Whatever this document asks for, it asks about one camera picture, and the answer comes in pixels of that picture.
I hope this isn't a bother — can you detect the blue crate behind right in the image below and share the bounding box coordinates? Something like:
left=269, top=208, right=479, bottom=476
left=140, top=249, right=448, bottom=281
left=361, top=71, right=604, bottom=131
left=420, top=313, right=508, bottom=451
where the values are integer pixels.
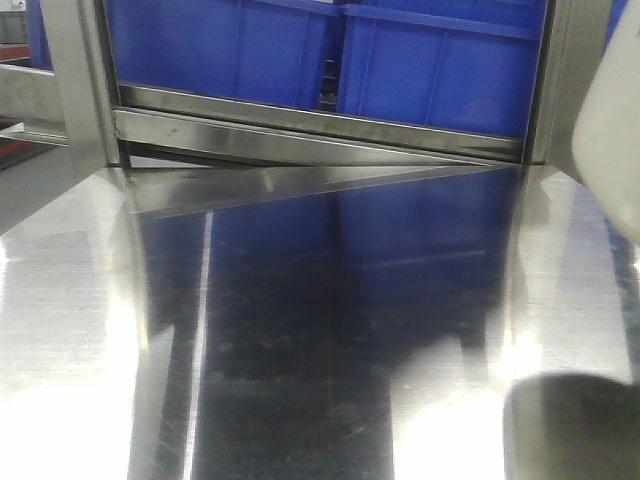
left=336, top=1, right=547, bottom=139

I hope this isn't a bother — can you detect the white plastic bin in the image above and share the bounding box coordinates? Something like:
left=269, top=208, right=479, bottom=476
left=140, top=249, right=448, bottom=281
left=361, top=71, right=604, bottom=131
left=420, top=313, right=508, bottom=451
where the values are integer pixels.
left=572, top=1, right=639, bottom=242

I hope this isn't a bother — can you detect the blue crate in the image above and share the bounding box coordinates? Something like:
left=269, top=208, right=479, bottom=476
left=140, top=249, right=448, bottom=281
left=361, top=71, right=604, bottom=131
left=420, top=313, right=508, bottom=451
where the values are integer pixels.
left=336, top=1, right=547, bottom=139
left=106, top=1, right=340, bottom=109
left=26, top=0, right=53, bottom=71

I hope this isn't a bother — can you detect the blue crate far left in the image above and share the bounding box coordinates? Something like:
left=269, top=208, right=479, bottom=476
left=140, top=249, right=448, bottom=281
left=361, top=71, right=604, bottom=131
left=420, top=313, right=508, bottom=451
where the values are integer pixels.
left=26, top=0, right=53, bottom=71

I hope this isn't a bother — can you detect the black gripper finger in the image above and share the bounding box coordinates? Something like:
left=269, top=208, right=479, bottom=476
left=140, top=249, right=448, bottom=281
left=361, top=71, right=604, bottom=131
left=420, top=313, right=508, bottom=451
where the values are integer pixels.
left=503, top=374, right=639, bottom=479

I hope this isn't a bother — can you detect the stainless steel shelf frame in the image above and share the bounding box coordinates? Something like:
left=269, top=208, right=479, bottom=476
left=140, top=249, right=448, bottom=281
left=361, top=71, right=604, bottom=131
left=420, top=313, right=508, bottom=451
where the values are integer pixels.
left=0, top=0, right=616, bottom=174

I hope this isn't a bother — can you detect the blue crate behind left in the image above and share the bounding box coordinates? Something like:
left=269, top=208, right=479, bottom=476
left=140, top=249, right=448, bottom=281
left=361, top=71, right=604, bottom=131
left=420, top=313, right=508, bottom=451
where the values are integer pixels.
left=106, top=1, right=340, bottom=109

